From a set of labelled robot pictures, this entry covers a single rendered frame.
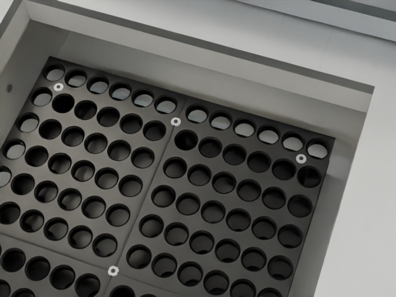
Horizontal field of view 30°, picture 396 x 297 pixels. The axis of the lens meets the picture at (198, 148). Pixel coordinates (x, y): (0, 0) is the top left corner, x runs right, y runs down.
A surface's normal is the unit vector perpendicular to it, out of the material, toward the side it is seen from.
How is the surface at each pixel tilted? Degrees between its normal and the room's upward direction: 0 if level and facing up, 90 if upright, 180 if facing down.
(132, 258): 0
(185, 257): 0
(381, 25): 90
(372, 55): 0
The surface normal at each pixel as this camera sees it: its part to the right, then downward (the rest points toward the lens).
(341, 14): -0.33, 0.85
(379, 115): -0.04, -0.45
